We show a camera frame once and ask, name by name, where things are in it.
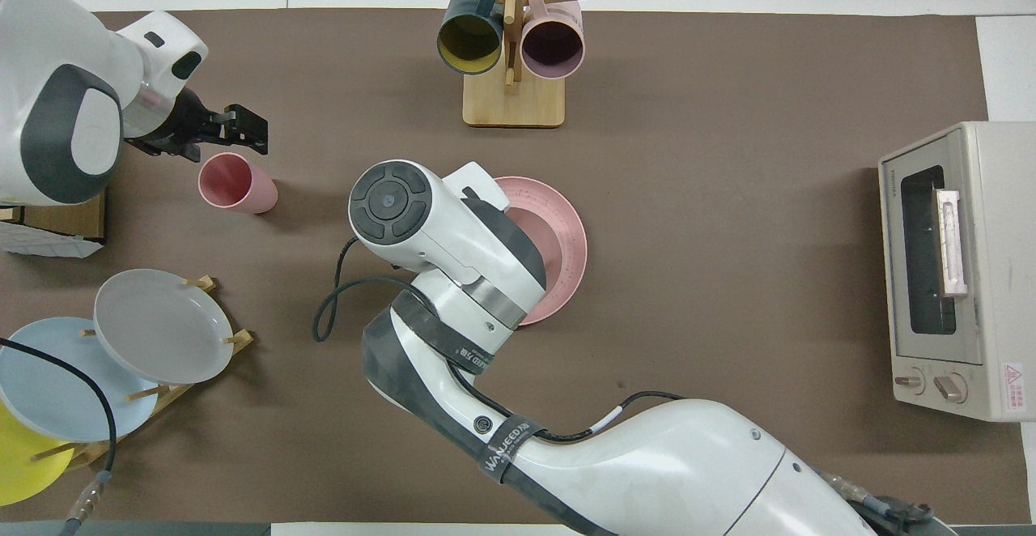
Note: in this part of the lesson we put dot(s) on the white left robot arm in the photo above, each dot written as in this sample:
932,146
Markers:
48,74

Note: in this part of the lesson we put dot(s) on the pink cup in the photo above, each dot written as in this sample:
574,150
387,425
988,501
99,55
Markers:
243,188

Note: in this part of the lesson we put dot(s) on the white toaster oven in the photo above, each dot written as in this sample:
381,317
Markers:
995,277

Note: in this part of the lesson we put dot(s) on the dark teal mug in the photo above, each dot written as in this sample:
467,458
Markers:
469,38

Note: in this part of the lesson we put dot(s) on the wooden plate rack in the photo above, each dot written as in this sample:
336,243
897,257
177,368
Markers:
241,340

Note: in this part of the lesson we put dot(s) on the light blue plate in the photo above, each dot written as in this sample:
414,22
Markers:
57,382

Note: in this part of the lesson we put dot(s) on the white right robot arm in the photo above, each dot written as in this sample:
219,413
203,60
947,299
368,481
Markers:
688,471

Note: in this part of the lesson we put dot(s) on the silver toaster oven knob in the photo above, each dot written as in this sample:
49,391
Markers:
910,382
950,389

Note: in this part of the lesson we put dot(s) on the wooden mug tree stand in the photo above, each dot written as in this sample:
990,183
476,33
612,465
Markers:
514,107

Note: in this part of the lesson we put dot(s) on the white patterned cloth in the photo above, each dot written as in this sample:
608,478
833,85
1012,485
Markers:
48,243

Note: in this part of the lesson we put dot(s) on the grey plate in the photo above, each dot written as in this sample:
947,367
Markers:
162,325

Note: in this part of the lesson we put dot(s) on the pink plate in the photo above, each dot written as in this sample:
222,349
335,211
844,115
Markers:
571,253

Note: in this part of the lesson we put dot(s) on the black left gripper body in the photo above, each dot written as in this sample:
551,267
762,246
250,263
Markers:
182,123

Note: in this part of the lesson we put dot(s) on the brown table mat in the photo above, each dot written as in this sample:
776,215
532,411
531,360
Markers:
728,196

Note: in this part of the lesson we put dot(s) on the yellow plate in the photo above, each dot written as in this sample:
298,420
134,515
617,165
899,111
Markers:
24,463

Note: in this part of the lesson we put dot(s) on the light pink mug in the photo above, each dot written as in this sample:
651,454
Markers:
553,46

